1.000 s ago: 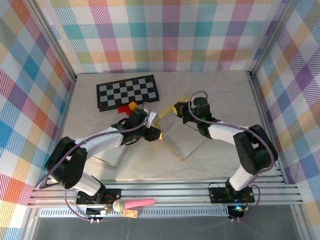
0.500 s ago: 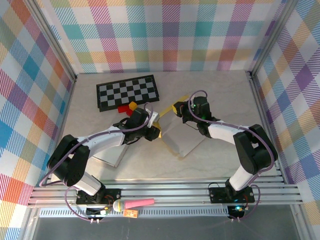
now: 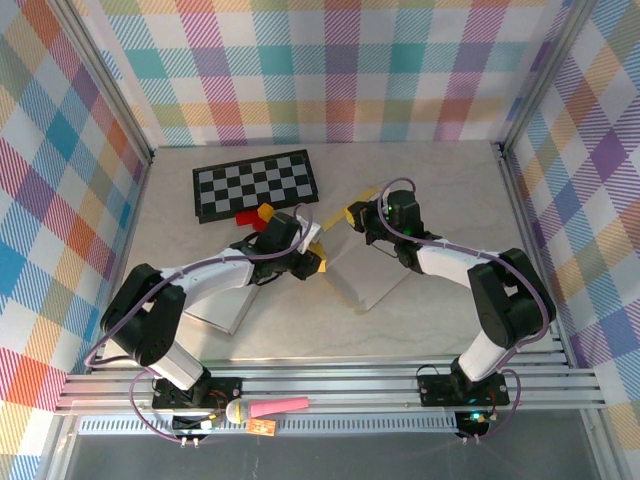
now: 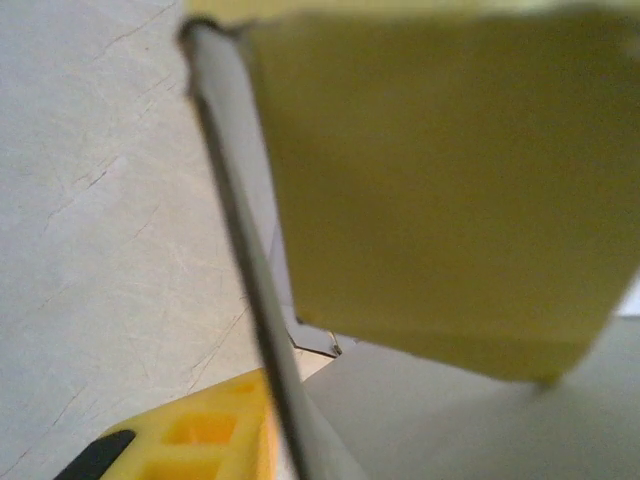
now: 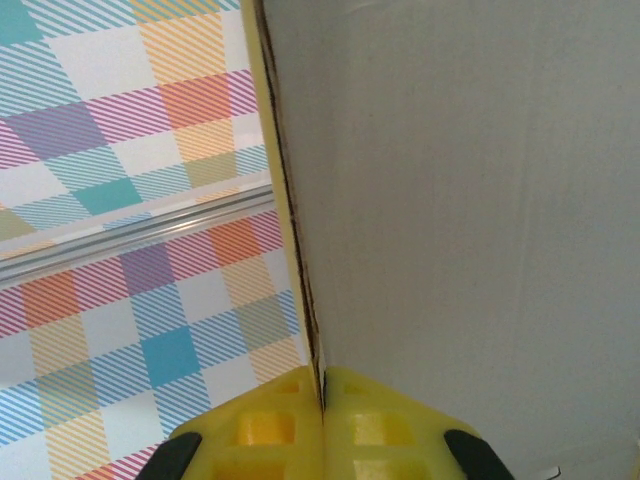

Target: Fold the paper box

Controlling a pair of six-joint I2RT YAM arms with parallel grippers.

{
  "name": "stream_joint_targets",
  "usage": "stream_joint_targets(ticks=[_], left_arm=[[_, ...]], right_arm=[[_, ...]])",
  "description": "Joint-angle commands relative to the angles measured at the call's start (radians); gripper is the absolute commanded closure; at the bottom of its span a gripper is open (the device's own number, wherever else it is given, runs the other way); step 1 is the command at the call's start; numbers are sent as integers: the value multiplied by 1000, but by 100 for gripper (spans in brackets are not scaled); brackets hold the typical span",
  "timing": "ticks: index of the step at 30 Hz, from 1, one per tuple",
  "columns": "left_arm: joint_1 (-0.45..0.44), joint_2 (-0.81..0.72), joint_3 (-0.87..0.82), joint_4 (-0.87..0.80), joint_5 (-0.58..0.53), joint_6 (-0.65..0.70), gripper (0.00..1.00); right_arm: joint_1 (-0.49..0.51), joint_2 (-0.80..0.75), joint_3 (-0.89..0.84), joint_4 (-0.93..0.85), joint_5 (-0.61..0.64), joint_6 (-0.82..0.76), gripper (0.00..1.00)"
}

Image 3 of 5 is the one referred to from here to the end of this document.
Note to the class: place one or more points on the yellow paper box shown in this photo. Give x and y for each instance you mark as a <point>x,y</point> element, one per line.
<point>375,285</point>

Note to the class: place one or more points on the white paper box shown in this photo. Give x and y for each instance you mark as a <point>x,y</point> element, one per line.
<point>225,315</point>

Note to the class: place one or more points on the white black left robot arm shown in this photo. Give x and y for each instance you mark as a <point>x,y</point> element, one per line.
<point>215,275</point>

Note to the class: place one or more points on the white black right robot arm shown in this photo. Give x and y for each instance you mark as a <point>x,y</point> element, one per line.
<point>450,265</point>

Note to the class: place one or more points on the yellow toy block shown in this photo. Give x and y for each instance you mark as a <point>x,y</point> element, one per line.
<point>266,212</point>

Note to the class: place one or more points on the black grey chessboard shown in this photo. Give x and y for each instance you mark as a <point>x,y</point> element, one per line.
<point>260,180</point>

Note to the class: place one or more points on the pink toy microphone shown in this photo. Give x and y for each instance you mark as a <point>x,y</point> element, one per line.
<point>280,406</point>

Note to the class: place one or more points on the small orange tag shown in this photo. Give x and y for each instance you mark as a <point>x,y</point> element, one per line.
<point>262,427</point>

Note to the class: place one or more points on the aluminium table side rail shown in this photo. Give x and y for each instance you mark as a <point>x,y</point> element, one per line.
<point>520,210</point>
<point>132,225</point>

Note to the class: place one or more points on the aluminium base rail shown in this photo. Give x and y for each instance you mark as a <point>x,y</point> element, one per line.
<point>325,387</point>

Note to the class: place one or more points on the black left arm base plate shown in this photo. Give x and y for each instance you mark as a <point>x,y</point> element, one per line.
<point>227,390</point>

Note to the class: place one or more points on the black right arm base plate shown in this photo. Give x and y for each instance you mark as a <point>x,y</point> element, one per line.
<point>435,392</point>

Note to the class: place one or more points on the aluminium corner post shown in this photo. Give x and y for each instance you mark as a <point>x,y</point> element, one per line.
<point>544,75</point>
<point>102,75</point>

